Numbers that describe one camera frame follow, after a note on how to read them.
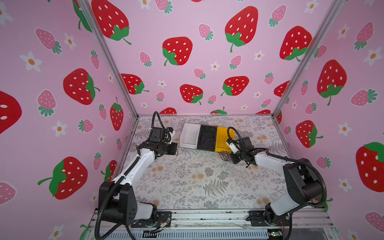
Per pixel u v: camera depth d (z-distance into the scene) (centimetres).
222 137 102
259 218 73
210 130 112
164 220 73
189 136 108
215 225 73
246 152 72
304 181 46
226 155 95
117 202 42
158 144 62
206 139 105
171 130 78
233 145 85
